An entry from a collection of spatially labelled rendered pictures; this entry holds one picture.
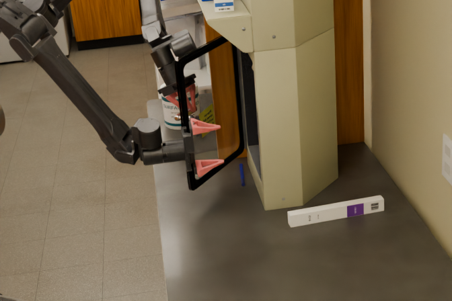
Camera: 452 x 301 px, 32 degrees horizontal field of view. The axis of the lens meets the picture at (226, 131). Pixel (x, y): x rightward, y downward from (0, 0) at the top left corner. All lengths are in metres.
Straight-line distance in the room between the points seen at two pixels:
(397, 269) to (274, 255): 0.31
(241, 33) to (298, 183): 0.47
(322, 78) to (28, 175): 3.01
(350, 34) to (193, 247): 0.86
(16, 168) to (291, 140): 3.12
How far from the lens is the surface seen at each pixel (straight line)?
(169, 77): 2.23
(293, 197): 2.23
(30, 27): 1.94
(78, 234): 4.17
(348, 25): 2.48
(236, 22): 2.01
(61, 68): 1.95
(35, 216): 4.43
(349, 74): 2.53
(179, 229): 2.18
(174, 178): 2.46
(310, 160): 2.23
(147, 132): 1.93
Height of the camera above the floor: 2.03
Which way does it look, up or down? 23 degrees down
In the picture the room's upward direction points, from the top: 5 degrees counter-clockwise
